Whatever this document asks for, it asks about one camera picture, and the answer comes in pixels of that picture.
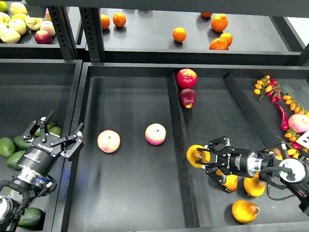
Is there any green avocado by tray wall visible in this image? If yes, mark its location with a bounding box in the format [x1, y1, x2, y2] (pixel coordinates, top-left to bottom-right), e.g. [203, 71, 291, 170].
[49, 126, 62, 137]

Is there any red chili pepper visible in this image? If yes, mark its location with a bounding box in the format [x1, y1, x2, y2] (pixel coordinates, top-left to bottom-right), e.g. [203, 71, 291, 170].
[275, 103, 289, 131]

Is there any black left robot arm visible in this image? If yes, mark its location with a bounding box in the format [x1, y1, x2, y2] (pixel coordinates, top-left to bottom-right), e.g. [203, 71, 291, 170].
[0, 112, 84, 232]

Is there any pink apple left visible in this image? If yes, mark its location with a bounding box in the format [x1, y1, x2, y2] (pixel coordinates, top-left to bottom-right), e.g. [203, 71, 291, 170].
[97, 130, 121, 153]

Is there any cherry tomato bunch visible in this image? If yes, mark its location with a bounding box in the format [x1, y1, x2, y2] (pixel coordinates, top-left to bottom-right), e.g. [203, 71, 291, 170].
[276, 128, 309, 159]
[254, 75, 282, 102]

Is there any orange behind front orange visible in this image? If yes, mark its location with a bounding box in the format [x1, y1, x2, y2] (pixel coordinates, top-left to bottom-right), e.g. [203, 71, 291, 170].
[220, 32, 233, 46]

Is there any green avocado left edge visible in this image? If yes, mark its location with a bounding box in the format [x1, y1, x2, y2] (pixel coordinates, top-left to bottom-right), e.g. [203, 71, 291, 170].
[7, 150, 25, 170]

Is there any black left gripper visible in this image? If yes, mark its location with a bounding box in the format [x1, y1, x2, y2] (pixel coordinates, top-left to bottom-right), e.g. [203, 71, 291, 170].
[18, 111, 84, 177]

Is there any black centre tray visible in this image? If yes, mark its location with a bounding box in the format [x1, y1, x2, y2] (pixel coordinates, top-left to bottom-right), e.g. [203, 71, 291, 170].
[63, 63, 309, 232]

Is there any black upper shelf tray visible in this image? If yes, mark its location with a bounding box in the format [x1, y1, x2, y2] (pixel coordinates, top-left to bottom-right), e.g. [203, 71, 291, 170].
[102, 9, 308, 66]

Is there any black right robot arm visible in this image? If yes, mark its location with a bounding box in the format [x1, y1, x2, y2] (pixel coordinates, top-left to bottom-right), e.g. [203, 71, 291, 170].
[195, 137, 309, 215]

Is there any pale peach on shelf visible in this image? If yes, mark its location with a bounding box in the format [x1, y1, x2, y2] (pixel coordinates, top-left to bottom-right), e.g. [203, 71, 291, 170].
[40, 21, 56, 37]

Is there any pink apple centre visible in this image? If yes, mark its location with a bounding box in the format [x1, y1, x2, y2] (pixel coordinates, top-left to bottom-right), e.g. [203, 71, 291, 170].
[145, 123, 166, 145]

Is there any green avocado far left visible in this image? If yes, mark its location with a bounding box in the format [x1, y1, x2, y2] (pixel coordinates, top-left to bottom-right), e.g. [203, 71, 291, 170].
[0, 137, 18, 158]

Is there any cherry tomato bunch upper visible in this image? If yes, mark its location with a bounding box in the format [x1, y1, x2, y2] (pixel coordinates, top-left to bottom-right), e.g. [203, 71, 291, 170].
[254, 75, 282, 102]

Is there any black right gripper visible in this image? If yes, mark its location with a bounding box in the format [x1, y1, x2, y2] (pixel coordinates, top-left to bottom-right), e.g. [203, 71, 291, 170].
[197, 136, 256, 185]

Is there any yellow pear with brown stem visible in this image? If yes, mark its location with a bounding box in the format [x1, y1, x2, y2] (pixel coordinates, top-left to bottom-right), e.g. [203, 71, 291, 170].
[243, 173, 266, 197]

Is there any cherry tomato bunch lower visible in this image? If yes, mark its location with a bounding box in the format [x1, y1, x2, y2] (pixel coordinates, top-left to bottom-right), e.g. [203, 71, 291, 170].
[276, 128, 309, 159]

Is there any green avocado front left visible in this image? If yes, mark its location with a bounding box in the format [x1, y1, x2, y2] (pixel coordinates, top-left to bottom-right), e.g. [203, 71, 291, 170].
[17, 207, 45, 230]

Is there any pink apple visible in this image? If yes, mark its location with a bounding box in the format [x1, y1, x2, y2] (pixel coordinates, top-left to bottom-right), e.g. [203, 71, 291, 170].
[97, 130, 121, 153]
[145, 123, 166, 145]

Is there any orange on shelf centre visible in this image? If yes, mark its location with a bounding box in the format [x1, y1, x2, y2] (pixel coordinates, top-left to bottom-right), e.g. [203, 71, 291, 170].
[172, 27, 187, 43]

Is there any black left tray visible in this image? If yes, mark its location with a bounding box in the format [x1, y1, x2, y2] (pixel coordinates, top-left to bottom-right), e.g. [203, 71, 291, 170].
[0, 59, 82, 232]

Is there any orange cherry tomato string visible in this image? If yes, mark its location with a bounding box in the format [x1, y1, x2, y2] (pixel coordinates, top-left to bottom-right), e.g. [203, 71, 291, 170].
[282, 94, 309, 116]

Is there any bright red apple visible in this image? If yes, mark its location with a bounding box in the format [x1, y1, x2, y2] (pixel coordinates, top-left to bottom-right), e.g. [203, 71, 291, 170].
[176, 69, 197, 89]

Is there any black shelf post left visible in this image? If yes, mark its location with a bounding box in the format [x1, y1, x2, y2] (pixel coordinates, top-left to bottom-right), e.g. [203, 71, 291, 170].
[47, 6, 78, 59]

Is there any black shelf post right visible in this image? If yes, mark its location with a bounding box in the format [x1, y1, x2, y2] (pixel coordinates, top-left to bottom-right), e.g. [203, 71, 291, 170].
[79, 7, 105, 63]

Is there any pink apple right tray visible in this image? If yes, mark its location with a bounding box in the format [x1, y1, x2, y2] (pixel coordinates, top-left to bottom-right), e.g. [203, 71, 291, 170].
[288, 114, 309, 133]

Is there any pale yellow apple middle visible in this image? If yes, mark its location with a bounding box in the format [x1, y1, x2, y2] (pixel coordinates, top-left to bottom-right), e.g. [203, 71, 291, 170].
[8, 18, 27, 35]

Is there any red apple on shelf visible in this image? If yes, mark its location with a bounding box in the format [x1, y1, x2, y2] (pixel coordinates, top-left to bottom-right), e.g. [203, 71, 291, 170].
[35, 30, 53, 44]

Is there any white label card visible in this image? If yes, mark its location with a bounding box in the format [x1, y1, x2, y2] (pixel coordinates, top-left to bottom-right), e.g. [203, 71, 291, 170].
[296, 131, 309, 149]

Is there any pale yellow apple with stem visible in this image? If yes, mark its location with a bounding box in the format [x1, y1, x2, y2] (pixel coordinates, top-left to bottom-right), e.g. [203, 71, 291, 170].
[25, 15, 42, 31]

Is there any green avocado upper pile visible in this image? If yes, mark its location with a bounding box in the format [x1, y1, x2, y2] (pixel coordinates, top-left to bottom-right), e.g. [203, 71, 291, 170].
[34, 122, 55, 137]

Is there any orange front right shelf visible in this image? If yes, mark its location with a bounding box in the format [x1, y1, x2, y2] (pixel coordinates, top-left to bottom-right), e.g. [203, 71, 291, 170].
[209, 38, 228, 50]

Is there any black shelf post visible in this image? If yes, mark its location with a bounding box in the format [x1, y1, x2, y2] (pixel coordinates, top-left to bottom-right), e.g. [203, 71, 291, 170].
[47, 6, 78, 59]
[79, 7, 105, 63]

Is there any pale yellow pear front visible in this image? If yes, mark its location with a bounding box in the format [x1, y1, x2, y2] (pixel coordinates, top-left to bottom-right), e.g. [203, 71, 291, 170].
[0, 28, 21, 44]

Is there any dark red apple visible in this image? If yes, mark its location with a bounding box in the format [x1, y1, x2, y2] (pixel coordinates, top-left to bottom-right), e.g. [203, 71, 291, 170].
[179, 88, 197, 109]

